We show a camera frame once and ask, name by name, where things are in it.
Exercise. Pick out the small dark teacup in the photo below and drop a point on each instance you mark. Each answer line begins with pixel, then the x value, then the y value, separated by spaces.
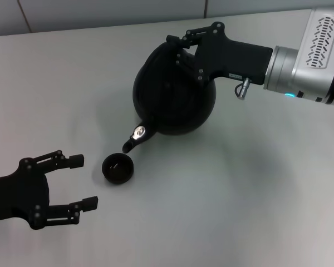
pixel 118 169

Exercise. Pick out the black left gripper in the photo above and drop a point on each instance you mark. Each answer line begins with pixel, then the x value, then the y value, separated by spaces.
pixel 22 192

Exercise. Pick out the black round teapot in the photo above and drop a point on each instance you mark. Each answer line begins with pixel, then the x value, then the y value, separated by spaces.
pixel 172 111

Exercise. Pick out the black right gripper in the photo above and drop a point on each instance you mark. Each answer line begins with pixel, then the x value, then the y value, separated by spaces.
pixel 233 55

